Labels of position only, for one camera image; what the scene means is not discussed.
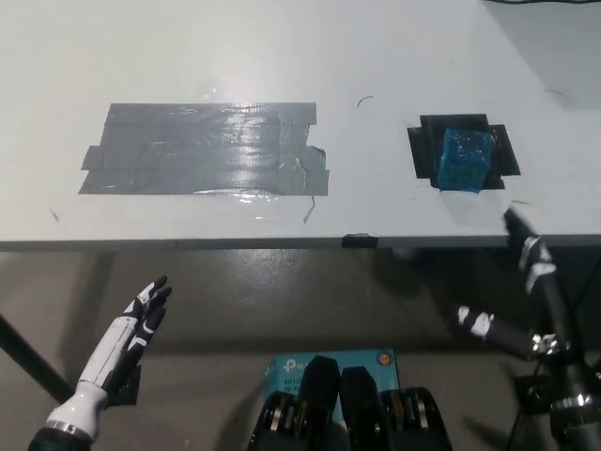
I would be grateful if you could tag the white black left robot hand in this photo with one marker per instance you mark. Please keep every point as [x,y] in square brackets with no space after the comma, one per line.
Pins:
[112,345]

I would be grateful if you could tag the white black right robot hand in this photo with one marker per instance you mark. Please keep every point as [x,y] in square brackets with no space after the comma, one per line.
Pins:
[556,305]

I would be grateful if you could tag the blue plastic-wrapped block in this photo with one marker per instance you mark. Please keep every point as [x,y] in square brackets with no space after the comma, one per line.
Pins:
[462,162]

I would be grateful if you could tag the black tape marked spot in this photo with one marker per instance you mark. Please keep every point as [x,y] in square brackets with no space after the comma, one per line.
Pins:
[425,145]

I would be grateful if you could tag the black robot legs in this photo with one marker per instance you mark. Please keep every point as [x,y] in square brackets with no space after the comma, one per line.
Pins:
[354,404]

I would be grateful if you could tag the black floor tape patch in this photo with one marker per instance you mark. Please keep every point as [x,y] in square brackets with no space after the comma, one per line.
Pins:
[528,392]
[127,385]

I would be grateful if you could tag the black table leg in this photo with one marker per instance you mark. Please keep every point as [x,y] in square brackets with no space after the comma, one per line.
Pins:
[28,353]

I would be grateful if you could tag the teal router box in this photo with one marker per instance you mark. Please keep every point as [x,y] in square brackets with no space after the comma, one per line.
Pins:
[291,365]

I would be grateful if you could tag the small black tape strip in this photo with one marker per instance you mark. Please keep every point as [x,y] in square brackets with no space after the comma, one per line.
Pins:
[359,241]

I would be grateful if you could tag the grey duct tape patch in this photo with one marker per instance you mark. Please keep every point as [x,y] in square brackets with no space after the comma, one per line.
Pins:
[202,150]

